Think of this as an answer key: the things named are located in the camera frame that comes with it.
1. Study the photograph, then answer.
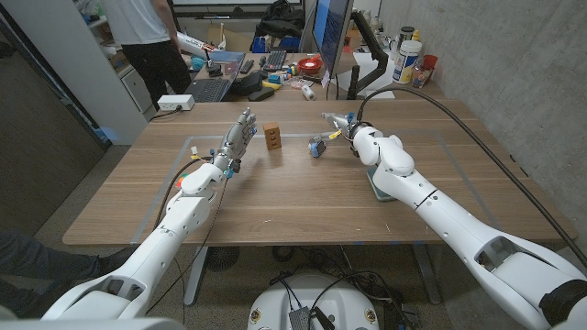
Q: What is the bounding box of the black keyboard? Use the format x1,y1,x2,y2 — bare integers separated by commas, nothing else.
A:
261,49,289,73

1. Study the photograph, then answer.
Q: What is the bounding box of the black bag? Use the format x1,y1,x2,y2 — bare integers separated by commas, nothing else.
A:
253,0,305,40

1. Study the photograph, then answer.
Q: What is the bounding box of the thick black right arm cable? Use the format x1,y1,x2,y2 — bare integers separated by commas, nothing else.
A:
356,86,587,270

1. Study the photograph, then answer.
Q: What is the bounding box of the red bowl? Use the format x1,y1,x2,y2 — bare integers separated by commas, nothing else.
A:
296,55,325,76

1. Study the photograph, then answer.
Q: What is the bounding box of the white cabinet panel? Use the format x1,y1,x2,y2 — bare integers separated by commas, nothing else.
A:
0,0,150,146

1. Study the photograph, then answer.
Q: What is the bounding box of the white power strip box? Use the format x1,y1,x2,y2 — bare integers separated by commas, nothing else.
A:
157,93,196,113

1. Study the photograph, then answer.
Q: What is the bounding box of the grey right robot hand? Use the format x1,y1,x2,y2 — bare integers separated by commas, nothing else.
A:
309,111,369,149

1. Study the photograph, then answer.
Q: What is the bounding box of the blue toy camera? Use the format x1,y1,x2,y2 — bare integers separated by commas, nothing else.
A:
307,137,328,160

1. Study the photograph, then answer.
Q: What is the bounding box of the dark-lidded jar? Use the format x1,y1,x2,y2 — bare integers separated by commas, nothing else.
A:
396,25,415,47

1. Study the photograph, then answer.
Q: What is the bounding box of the wooden block with three holes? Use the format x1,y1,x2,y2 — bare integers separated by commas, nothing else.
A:
262,121,283,152

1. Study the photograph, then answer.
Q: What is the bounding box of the black round floor fan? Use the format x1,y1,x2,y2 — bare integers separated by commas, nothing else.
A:
204,246,241,273

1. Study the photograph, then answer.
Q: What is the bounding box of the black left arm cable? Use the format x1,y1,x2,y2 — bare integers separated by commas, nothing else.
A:
152,155,216,230

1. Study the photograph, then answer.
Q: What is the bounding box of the blue storage bin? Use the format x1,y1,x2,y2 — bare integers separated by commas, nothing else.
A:
250,35,302,54

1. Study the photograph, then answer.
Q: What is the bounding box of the white tube with red print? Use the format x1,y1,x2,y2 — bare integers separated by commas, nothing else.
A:
175,30,217,57

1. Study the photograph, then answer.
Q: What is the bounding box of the cardboard box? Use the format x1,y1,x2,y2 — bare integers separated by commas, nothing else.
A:
205,23,258,53

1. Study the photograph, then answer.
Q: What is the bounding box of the white canister with blue label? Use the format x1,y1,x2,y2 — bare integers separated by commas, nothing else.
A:
392,39,424,86

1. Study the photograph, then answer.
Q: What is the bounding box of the standing person in white shirt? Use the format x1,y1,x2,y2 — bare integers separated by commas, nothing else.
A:
102,0,193,112

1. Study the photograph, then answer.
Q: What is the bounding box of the black flat case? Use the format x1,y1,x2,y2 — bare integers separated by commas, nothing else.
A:
247,86,276,103

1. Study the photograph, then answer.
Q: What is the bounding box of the red-lidded jar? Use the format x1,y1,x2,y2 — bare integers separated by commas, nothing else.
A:
410,54,439,90

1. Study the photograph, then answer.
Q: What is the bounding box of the grey table leg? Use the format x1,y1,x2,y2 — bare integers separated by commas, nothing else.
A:
409,242,444,306
183,246,210,308

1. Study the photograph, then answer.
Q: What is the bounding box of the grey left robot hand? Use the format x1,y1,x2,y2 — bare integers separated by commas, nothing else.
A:
211,107,259,175

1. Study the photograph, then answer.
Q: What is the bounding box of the computer monitor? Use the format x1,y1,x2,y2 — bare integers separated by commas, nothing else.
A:
311,0,356,77

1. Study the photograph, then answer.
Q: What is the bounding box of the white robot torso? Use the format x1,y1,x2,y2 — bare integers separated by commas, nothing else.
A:
247,273,382,330

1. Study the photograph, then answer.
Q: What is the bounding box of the black laptop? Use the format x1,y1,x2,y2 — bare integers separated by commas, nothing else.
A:
184,50,246,104

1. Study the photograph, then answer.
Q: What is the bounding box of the seated person in dark trousers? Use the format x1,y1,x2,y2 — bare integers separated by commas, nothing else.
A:
0,230,135,320

